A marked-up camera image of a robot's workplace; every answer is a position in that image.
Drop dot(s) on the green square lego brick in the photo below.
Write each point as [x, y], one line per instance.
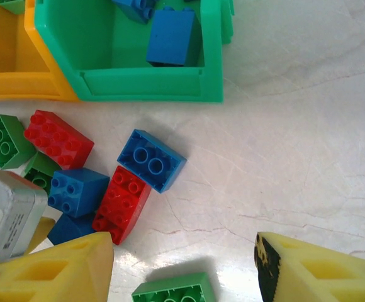
[19, 138]
[41, 166]

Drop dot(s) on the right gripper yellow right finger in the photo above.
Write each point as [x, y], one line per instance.
[327, 277]

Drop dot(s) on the green plastic bin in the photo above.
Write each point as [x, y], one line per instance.
[138, 85]

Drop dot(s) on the red long lego brick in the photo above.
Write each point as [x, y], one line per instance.
[122, 204]
[59, 141]

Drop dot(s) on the blue long lego brick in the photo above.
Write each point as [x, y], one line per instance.
[152, 160]

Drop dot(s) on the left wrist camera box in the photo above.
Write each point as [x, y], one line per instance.
[15, 214]

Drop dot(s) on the blue square lego brick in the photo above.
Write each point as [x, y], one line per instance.
[81, 192]
[132, 9]
[171, 41]
[66, 228]

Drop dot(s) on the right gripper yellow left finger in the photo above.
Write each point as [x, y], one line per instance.
[44, 277]

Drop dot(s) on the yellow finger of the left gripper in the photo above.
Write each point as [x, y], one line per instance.
[42, 229]

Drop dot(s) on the green long lego brick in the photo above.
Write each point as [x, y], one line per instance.
[176, 283]
[12, 5]

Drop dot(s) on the yellow plastic bin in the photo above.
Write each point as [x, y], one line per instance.
[12, 85]

